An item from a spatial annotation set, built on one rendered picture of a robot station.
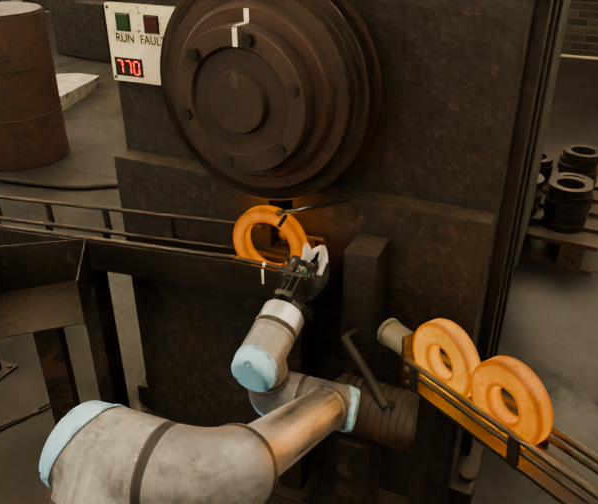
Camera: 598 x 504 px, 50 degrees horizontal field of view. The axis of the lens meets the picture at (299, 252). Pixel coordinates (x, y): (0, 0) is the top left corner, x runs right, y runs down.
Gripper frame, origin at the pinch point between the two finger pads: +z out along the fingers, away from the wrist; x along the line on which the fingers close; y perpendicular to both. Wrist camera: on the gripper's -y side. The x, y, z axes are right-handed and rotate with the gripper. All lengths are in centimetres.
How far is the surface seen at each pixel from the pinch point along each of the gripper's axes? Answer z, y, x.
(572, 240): 128, -105, -56
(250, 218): -0.7, 7.0, 16.5
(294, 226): -0.1, 6.7, 5.7
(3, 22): 146, -37, 248
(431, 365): -22.2, 0.1, -31.3
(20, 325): -38, -4, 60
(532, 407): -33, 12, -50
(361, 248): -1.8, 5.9, -10.6
